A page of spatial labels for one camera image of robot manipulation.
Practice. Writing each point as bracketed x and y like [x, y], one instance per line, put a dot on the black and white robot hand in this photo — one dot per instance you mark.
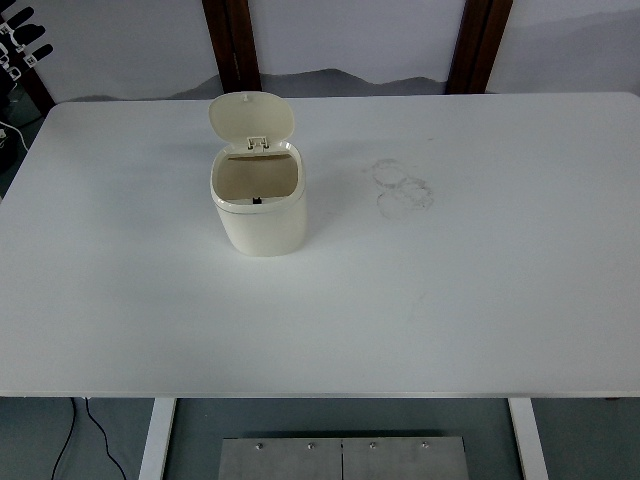
[24, 34]

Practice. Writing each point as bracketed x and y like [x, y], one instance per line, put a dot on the cream plastic trash bin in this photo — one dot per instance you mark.
[262, 230]

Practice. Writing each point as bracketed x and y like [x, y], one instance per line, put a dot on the white table leg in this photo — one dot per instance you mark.
[156, 440]
[529, 440]

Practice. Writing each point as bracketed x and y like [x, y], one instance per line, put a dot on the grey metal plate with screws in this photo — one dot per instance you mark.
[300, 462]

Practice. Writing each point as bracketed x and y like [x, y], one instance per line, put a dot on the slanted dark brown wooden post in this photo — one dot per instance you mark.
[45, 92]

